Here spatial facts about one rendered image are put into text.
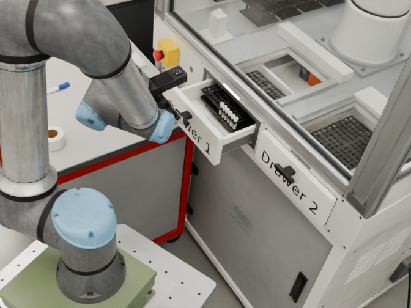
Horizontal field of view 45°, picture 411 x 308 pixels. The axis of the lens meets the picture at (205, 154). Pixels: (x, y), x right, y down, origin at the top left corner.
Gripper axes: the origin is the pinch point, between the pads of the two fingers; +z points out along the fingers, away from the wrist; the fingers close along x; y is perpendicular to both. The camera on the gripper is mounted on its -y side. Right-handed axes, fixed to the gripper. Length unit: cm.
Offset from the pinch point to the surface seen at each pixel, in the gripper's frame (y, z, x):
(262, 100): -20.1, 5.0, 12.1
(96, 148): 25.4, 1.2, -13.0
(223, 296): 39, 85, 19
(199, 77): -12.8, 13.7, -16.5
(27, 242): 87, 51, -45
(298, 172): -13.5, 9.7, 33.6
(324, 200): -13.3, 10.1, 43.8
